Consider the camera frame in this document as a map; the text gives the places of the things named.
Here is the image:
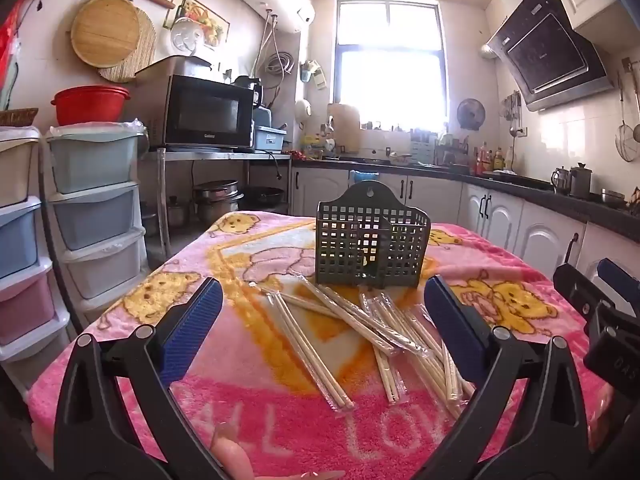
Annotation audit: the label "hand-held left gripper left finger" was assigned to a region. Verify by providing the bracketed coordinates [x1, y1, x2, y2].
[54, 276, 231, 480]

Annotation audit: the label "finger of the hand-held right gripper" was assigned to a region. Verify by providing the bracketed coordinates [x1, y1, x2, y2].
[597, 258, 640, 306]
[553, 262, 608, 326]

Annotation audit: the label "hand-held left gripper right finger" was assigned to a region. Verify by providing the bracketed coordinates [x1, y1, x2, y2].
[415, 275, 588, 480]

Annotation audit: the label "bunch of chopsticks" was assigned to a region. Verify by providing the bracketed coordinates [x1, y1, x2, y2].
[248, 272, 476, 411]

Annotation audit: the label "green plastic chopstick holder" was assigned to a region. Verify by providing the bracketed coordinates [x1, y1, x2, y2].
[315, 180, 432, 289]

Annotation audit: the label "hanging kitchen utensils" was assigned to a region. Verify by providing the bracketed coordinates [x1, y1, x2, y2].
[502, 91, 523, 136]

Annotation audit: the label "person's right hand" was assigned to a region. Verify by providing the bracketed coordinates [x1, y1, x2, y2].
[587, 385, 618, 453]

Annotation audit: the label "person's left hand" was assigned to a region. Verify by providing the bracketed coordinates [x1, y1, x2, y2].
[210, 422, 346, 480]

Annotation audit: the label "black kitchen countertop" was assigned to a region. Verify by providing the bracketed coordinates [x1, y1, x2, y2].
[291, 157, 640, 241]

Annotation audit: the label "dark lidded canister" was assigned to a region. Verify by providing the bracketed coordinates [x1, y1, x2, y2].
[570, 162, 593, 200]

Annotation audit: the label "white kitchen cabinets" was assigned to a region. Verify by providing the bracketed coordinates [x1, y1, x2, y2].
[291, 167, 640, 301]

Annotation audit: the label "steel kettle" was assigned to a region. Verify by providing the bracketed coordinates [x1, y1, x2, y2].
[551, 166, 573, 195]

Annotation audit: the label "small steel pot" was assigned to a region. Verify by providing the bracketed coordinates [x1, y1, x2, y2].
[167, 195, 188, 226]

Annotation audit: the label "pink printed blanket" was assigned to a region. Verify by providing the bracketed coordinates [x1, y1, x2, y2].
[25, 210, 626, 480]

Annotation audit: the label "gas stove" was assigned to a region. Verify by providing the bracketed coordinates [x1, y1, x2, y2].
[482, 170, 551, 188]

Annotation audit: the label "steel stockpot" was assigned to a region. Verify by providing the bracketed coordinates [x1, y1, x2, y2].
[192, 180, 241, 226]

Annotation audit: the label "black wok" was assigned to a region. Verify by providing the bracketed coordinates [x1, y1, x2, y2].
[245, 186, 286, 211]

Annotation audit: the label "grey plastic drawer tower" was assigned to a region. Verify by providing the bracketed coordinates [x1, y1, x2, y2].
[45, 121, 148, 311]

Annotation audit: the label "row of condiment bottles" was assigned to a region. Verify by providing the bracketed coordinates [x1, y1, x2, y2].
[472, 142, 516, 176]

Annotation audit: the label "metal kitchen table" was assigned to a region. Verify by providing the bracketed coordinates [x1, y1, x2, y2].
[142, 147, 293, 261]

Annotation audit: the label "pastel plastic drawer tower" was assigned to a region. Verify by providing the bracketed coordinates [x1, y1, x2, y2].
[0, 125, 71, 361]

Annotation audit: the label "blue dish bin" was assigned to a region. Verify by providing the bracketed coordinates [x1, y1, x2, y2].
[252, 125, 287, 153]

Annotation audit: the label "black microwave oven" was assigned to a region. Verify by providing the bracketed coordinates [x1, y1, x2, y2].
[145, 74, 256, 151]

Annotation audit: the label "beige cutting board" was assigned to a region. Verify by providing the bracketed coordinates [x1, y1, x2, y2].
[327, 103, 361, 153]

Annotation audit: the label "black range hood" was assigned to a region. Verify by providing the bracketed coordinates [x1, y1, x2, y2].
[487, 0, 615, 112]

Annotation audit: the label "red plastic basin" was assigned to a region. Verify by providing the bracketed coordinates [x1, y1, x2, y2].
[51, 86, 132, 126]

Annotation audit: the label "black electric kettle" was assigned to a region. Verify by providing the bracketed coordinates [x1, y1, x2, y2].
[235, 76, 263, 106]

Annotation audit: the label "kitchen window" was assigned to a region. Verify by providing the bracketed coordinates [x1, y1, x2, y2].
[336, 0, 447, 131]

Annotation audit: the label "wicker basket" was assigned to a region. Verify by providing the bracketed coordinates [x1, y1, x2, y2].
[0, 108, 39, 128]

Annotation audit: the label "round bamboo mat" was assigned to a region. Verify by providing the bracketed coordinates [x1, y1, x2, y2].
[97, 7, 157, 83]

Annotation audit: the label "round bamboo board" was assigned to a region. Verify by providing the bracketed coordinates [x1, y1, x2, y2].
[70, 0, 141, 68]

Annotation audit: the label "red plastic bag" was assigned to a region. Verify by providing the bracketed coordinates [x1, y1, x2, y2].
[0, 0, 26, 111]

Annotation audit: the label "wire skimmer ladle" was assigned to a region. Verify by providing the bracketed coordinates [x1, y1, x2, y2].
[616, 72, 638, 163]

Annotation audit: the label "round wall fan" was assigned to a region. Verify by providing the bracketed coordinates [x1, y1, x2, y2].
[456, 98, 486, 131]

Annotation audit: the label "coiled hose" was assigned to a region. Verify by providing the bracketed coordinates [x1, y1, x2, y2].
[265, 50, 296, 78]

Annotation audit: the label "fruit wall poster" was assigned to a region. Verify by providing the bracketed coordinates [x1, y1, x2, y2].
[162, 0, 231, 48]

